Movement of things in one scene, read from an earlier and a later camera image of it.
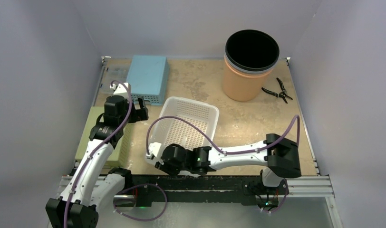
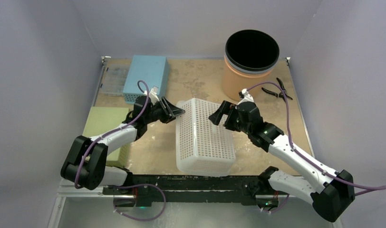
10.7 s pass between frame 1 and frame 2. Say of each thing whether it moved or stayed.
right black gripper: moved
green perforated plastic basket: stayed
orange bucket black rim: stayed
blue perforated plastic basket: stayed
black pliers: stayed
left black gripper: moved
